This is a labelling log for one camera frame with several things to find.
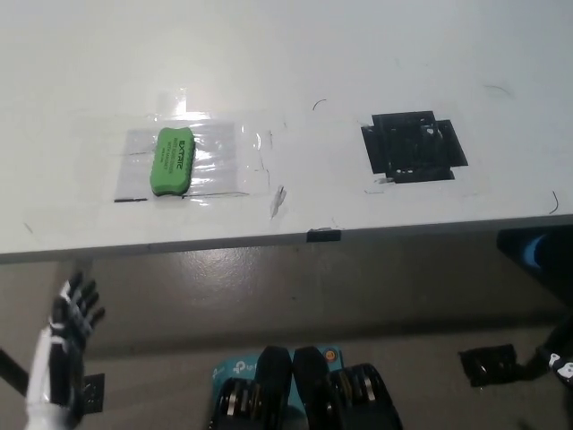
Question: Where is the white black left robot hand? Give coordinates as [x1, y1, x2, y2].
[24, 268, 107, 430]

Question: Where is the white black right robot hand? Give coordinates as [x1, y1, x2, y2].
[535, 344, 573, 386]

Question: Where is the green whiteboard eraser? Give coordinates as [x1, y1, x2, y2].
[149, 126, 198, 198]

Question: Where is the small black floor tape patch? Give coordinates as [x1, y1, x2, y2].
[80, 372, 107, 413]

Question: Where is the black object with blue patch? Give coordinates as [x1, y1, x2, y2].
[496, 226, 573, 310]

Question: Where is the teal router box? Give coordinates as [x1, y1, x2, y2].
[210, 344, 346, 430]

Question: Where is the black tape square patch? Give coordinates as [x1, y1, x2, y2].
[360, 108, 469, 185]

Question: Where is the small black tape strip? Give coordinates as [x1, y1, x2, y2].
[306, 228, 342, 244]

